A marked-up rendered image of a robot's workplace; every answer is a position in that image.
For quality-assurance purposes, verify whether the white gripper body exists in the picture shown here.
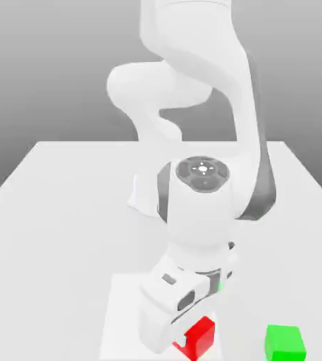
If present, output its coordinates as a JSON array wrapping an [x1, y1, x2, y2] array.
[[137, 298, 216, 355]]

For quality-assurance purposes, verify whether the small red cube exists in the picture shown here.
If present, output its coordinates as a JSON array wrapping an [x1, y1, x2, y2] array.
[[172, 315, 216, 361]]

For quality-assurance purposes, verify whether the small green cube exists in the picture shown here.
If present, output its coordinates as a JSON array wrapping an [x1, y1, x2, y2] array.
[[264, 324, 307, 361]]

